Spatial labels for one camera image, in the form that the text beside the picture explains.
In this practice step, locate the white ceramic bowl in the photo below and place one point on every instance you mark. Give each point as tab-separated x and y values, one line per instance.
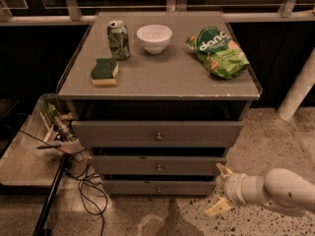
154	38

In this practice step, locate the white diagonal pole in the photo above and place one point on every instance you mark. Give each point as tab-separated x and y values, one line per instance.
303	83

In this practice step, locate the grey drawer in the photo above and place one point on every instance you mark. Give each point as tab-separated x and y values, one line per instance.
156	165
161	188
157	134

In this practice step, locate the clear plastic bin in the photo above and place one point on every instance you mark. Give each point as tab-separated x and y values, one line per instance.
37	137

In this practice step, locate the clutter items in bin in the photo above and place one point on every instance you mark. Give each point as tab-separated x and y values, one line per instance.
59	123

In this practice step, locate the green soda can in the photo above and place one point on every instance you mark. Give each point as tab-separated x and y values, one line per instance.
118	39

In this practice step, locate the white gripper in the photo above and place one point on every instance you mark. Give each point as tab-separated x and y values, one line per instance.
233	187

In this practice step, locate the green yellow sponge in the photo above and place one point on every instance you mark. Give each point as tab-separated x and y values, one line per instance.
104	72

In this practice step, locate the grey bottom drawer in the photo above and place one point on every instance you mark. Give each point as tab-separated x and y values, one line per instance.
161	188

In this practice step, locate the grey top drawer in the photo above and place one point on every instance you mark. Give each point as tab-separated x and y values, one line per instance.
157	134

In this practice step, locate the green chip bag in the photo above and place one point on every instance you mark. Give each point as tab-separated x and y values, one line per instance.
218	52

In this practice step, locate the black metal stand leg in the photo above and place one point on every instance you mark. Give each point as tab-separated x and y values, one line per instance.
39	229

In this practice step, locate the grey drawer cabinet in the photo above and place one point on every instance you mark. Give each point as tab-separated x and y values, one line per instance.
170	86

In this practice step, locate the grey middle drawer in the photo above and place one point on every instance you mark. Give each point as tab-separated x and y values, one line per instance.
156	165

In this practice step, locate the metal window railing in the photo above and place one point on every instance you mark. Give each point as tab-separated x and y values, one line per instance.
77	12

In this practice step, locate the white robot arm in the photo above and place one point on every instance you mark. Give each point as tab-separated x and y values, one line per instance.
279	190

